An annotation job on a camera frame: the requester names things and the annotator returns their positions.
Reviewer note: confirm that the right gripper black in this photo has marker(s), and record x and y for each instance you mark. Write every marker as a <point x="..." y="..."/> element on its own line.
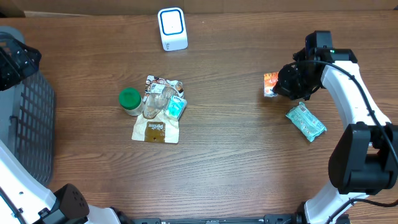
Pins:
<point x="285" y="86"/>

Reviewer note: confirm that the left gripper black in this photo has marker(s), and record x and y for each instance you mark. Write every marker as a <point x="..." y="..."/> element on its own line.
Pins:
<point x="13" y="71"/>

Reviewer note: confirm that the orange tissue pack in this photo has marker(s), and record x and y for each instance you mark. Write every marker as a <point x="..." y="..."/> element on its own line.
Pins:
<point x="270" y="80"/>

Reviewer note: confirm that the teal snack packet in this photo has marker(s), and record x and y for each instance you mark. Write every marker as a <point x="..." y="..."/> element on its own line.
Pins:
<point x="310" y="126"/>

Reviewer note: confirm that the green bottle cap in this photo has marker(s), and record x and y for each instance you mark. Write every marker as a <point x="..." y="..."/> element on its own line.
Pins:
<point x="129" y="98"/>

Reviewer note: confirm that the clear jar white contents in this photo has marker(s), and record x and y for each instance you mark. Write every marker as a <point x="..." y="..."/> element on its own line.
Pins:
<point x="136" y="111"/>

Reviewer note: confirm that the small teal tissue pack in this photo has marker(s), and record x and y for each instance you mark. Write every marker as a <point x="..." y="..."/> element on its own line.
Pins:
<point x="175" y="107"/>

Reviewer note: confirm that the beige dried mushroom bag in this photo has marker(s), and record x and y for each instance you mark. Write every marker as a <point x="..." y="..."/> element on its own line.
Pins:
<point x="153" y="125"/>

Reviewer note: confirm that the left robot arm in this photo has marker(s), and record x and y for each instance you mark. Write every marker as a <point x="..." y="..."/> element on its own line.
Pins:
<point x="25" y="200"/>

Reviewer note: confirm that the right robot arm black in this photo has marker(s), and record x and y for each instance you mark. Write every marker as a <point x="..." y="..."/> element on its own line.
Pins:
<point x="364" y="162"/>

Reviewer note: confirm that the white barcode scanner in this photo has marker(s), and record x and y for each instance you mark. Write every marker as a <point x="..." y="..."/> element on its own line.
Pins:
<point x="173" y="32"/>

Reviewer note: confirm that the grey plastic shopping basket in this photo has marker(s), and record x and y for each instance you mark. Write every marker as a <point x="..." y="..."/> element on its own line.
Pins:
<point x="28" y="121"/>

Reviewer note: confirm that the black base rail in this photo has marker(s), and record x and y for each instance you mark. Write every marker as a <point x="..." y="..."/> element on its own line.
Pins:
<point x="211" y="221"/>

